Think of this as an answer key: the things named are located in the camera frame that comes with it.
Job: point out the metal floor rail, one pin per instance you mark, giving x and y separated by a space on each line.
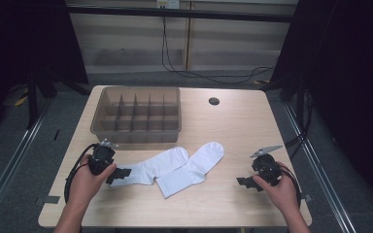
13 158
320 181

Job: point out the black horizontal bar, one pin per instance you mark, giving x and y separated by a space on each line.
207 14

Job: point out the clear plastic divided bin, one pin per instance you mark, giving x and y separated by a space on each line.
136 113

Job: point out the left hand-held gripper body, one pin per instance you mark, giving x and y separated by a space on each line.
102 158

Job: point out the dark curtain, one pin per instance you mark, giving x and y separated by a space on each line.
19 39
353 81

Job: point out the grey tape strip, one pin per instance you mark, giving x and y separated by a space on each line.
307 197
51 199

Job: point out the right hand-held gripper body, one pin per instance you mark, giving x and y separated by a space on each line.
267 168

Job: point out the white sock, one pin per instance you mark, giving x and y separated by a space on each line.
155 166
191 171

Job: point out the person's left hand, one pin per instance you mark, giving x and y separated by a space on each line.
84 186

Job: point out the yellow floor object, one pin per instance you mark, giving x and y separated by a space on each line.
21 101

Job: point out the person's right hand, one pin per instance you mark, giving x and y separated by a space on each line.
283 194

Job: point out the white power outlet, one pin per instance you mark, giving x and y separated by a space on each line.
171 4

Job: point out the dark round table grommet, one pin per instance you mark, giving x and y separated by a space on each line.
214 101

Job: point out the black metal stand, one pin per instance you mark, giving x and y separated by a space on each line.
32 103

